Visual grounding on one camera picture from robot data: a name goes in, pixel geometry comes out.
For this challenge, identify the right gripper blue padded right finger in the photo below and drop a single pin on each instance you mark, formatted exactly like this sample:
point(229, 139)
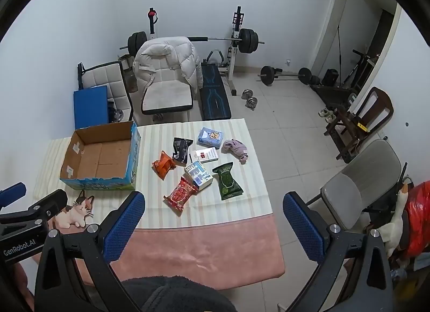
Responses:
point(368, 286)

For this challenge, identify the blue cartoon tissue pack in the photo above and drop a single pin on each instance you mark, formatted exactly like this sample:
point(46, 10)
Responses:
point(210, 138)

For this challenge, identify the dark wooden chair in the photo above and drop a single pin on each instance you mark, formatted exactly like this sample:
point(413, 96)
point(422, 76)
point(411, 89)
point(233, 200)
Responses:
point(350, 130)

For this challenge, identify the white barbell rack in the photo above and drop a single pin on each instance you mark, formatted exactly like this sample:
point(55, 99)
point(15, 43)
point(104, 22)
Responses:
point(227, 70)

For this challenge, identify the purple fluffy cloth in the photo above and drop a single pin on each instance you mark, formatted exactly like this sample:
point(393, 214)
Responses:
point(237, 148)

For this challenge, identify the floor barbell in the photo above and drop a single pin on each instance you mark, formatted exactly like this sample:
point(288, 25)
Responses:
point(268, 75)

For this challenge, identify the red snack packet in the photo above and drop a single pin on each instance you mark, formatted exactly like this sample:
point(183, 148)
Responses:
point(180, 195)

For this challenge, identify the black shoe wipes packet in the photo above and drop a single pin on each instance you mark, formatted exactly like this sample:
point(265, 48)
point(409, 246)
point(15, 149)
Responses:
point(180, 150)

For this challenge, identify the blue white tissue pack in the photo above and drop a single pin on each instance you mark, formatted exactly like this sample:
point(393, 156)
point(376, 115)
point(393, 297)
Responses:
point(198, 175)

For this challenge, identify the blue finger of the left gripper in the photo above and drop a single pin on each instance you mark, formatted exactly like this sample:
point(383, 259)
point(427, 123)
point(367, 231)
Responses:
point(12, 194)

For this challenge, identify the open cardboard box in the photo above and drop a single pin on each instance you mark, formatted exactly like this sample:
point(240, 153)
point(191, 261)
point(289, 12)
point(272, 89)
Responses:
point(102, 157)

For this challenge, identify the white red cigarette carton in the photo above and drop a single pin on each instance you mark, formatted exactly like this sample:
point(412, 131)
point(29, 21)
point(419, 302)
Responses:
point(205, 155)

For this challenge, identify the orange snack packet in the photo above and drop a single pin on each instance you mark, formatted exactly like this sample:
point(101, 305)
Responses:
point(164, 164)

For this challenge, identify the red plastic bag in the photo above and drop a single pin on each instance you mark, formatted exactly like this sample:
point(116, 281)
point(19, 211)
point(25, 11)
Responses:
point(418, 211)

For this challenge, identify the white padded chair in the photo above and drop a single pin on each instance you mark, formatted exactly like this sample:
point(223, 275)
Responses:
point(167, 96)

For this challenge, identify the white quilted bar stool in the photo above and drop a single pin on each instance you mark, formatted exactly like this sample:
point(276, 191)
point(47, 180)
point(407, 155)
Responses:
point(111, 75)

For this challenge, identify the green wipes pack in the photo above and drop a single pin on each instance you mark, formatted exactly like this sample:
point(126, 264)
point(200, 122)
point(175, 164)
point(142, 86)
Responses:
point(228, 186)

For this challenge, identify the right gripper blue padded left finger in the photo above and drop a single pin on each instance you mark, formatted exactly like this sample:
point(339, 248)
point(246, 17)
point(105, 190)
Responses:
point(59, 284)

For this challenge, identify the barbell on rack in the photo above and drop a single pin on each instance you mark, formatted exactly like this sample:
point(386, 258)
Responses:
point(247, 41)

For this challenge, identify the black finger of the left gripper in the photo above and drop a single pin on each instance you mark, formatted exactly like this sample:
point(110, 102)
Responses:
point(49, 206)

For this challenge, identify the grey folding chair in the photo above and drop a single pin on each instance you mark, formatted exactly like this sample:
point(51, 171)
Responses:
point(371, 174)

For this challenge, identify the chrome dumbbell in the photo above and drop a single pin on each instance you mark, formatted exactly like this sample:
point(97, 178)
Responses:
point(251, 103)
point(248, 93)

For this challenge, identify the white puffer jacket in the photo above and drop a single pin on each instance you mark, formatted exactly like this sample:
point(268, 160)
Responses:
point(175, 56)

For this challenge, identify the chrome weight plates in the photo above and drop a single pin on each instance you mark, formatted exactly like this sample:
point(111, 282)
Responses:
point(115, 115)

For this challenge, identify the cat print on mat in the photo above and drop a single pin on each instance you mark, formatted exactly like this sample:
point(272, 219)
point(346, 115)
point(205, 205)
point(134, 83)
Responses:
point(76, 214)

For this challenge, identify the blue foam board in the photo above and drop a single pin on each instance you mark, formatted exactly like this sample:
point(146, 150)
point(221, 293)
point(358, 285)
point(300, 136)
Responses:
point(91, 107)

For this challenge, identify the white goose plush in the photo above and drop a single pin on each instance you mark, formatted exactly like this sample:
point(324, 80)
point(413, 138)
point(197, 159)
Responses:
point(391, 232)

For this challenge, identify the striped table cloth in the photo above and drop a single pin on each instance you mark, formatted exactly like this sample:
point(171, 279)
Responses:
point(206, 208)

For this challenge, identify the black blue weight bench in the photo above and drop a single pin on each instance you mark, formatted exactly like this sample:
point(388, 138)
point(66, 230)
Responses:
point(213, 97)

